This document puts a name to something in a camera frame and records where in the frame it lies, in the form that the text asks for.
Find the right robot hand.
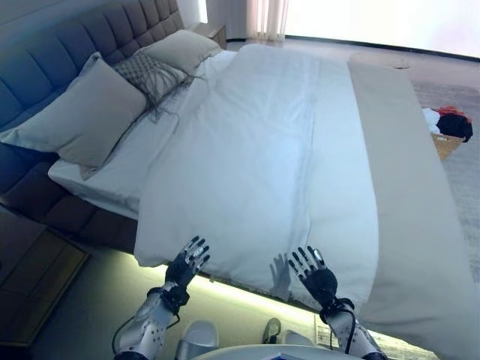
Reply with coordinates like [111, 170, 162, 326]
[287, 245, 339, 307]

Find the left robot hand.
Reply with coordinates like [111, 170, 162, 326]
[164, 235, 211, 294]

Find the white duvet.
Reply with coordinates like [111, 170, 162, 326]
[133, 43, 380, 312]

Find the beige fringed bed blanket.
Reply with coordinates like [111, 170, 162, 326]
[346, 59, 480, 360]

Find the silver right robot leg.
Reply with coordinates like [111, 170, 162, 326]
[262, 317, 324, 350]

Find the white pillow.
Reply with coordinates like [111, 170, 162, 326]
[48, 50, 242, 223]

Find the wooden nightstand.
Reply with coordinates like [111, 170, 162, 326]
[187, 22, 228, 52]
[0, 224, 91, 347]

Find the large beige pillow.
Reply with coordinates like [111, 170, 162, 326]
[0, 52, 148, 182]
[140, 29, 223, 74]

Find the wicker laundry basket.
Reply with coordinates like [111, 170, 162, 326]
[430, 130, 474, 162]

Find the white garment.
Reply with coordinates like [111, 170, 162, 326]
[421, 107, 442, 134]

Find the macrame fringed cushion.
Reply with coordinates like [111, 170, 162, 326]
[111, 50, 208, 125]

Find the black garment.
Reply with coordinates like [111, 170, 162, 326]
[436, 114, 475, 144]

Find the orange garment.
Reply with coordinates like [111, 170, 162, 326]
[433, 106, 467, 119]

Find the sheer window curtain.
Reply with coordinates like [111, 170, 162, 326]
[245, 0, 290, 41]

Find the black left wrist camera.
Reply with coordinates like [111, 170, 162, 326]
[164, 288, 191, 313]

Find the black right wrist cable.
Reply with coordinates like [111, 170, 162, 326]
[319, 298, 358, 356]

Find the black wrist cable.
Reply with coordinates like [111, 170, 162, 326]
[111, 310, 182, 352]
[319, 298, 358, 356]

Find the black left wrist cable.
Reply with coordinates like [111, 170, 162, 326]
[111, 310, 182, 352]

